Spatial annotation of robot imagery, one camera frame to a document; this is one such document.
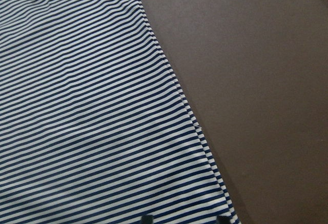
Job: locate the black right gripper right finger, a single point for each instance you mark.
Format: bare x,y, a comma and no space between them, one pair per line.
222,219

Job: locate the navy white striped polo shirt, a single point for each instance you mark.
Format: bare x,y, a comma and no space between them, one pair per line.
95,127

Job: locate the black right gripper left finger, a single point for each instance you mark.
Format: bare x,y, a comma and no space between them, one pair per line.
147,219

